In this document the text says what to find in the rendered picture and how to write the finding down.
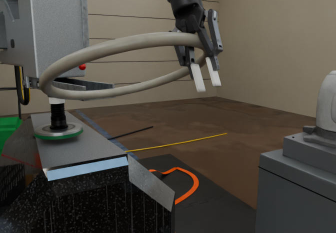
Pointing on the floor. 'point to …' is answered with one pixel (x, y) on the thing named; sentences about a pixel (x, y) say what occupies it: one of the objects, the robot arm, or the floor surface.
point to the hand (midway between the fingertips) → (205, 75)
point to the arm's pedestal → (294, 196)
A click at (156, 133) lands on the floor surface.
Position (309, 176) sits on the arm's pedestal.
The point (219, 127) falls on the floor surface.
